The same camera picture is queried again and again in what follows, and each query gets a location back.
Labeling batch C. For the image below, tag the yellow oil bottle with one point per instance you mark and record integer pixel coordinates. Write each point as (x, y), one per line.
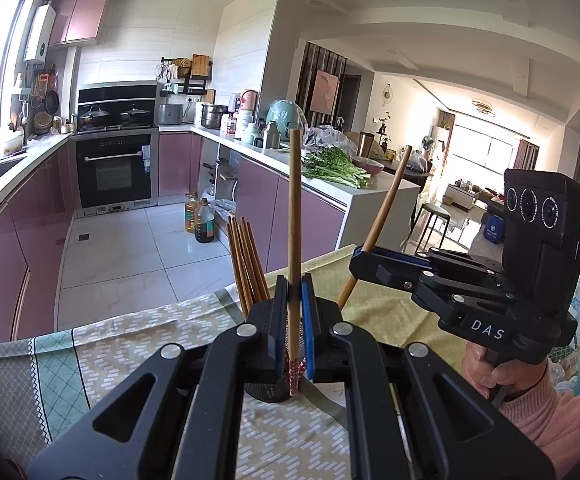
(191, 212)

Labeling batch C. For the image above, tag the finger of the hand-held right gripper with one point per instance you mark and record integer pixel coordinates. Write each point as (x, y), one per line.
(385, 270)
(465, 261)

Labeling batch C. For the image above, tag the hanging pans and utensils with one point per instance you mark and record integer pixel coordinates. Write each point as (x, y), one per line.
(45, 105)

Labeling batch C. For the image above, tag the brown tumbler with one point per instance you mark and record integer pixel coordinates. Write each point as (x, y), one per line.
(367, 144)

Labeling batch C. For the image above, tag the grey thermos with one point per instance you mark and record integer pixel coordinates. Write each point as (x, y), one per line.
(271, 135)

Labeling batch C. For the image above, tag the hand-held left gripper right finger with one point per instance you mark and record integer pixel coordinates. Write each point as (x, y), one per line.
(307, 325)

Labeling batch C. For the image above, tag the green and yellow patterned tablecloth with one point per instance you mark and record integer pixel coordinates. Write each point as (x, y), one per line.
(135, 360)

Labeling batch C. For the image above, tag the black mesh chopstick holder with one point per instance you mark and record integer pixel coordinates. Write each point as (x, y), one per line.
(270, 393)

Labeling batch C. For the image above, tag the pink kettle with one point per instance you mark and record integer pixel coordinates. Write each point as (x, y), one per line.
(250, 101)

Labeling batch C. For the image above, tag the bunch of wooden chopsticks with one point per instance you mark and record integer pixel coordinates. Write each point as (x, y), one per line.
(247, 260)

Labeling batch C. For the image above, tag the mint green bottle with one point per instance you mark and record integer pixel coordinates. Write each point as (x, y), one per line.
(251, 135)

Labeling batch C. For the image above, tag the pink base cabinet beside oven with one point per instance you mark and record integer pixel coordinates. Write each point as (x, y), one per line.
(177, 162)

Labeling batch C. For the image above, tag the pink wall picture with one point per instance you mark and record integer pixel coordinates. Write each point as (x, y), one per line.
(325, 91)

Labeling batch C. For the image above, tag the black range hood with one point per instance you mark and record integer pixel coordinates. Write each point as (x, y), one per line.
(117, 95)

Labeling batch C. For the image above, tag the black pot with lid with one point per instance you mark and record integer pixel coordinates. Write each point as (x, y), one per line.
(135, 116)

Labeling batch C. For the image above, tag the clear plastic bag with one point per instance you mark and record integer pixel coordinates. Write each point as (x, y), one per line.
(327, 137)

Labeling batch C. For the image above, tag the black bar stool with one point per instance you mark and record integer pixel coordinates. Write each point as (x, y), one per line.
(432, 212)

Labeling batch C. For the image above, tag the black wall rack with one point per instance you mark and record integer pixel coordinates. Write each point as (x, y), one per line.
(185, 82)

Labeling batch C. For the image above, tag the wok with glass lid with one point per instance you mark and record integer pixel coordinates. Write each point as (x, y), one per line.
(94, 117)

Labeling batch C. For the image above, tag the wooden cutting board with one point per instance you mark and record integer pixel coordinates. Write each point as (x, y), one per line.
(201, 65)

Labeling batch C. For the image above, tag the wooden chopstick red patterned end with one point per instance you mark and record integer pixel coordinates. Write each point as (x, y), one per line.
(385, 210)
(295, 210)

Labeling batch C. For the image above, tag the stainless steel pot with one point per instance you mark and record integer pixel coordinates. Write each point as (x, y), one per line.
(214, 116)

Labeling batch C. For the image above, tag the blue bag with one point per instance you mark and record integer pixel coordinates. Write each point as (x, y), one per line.
(494, 230)

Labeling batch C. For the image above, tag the wall clock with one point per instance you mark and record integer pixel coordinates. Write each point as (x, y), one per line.
(389, 93)

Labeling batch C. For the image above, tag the round ceiling lamp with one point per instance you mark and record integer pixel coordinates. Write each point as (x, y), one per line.
(482, 107)

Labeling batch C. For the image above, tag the pink bowl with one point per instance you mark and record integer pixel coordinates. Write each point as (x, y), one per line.
(370, 166)

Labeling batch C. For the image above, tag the white paper sheet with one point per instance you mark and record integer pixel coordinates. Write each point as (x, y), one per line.
(331, 396)

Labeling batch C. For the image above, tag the pink base cabinets under sink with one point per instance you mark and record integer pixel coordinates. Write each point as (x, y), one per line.
(15, 250)

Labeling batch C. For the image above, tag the person's right forearm pink sleeve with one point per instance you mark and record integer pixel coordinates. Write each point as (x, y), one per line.
(560, 425)

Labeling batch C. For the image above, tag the person's right hand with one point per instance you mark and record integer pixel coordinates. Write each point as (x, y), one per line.
(512, 372)

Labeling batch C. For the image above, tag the bunch of green vegetables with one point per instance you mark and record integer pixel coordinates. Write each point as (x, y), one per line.
(337, 167)

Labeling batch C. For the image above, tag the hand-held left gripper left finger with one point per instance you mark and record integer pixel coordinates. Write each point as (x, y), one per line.
(282, 325)

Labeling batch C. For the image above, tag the pink island cabinet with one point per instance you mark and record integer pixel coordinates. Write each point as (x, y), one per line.
(265, 195)

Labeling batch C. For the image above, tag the black built-in oven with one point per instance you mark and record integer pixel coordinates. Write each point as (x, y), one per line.
(115, 170)

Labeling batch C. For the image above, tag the crumpled plastic bag under counter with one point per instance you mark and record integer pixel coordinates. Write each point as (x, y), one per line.
(224, 210)

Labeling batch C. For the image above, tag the pink wall cabinet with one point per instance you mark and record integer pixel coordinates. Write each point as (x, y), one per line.
(80, 17)

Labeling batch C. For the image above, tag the dark oil bottle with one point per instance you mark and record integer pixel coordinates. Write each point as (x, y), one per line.
(205, 222)

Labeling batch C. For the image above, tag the white water heater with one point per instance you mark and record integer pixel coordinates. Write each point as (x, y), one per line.
(39, 32)

